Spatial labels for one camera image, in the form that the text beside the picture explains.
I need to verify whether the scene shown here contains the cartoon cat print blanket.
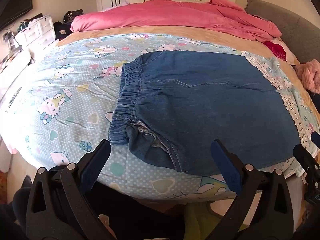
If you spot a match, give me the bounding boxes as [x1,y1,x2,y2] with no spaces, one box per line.
[0,32,320,202]

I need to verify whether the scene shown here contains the tan bed sheet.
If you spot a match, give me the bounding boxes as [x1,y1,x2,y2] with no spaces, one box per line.
[54,25,320,120]

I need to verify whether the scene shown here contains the green garment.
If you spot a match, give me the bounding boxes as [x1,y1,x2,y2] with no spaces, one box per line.
[184,202,250,240]

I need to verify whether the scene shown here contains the black television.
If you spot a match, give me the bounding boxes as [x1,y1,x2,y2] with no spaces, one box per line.
[0,0,33,30]

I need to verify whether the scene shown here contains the grey quilted headboard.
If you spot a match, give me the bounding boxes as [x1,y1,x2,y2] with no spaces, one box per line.
[244,0,320,64]

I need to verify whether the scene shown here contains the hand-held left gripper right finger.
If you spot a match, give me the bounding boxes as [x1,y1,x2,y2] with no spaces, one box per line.
[210,139,295,240]

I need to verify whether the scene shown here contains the black bag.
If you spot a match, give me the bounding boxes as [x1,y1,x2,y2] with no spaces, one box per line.
[62,9,84,23]

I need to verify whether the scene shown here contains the red floral pillow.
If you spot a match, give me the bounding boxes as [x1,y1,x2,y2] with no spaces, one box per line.
[264,39,300,65]

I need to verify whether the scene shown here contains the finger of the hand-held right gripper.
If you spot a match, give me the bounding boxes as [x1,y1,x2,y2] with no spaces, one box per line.
[311,132,320,153]
[293,144,320,180]

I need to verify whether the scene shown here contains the pink duvet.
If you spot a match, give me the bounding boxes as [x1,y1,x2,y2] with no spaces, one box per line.
[70,0,283,42]

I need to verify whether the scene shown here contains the white drawer cabinet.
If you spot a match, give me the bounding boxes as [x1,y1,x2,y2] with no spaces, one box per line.
[15,15,56,53]

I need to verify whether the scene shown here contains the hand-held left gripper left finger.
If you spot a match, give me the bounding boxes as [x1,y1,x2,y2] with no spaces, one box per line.
[25,139,112,240]

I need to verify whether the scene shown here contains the pink fluffy garment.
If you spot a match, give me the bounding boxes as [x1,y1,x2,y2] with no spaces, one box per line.
[295,59,320,94]

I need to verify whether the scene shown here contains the blue denim lace-trimmed shorts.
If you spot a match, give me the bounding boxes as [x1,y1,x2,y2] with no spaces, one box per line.
[108,51,317,177]

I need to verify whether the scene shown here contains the dark clothing pile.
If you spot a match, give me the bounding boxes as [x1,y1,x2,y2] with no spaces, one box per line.
[53,21,73,41]

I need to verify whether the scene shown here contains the white mattress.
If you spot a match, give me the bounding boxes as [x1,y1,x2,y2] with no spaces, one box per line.
[0,135,18,174]

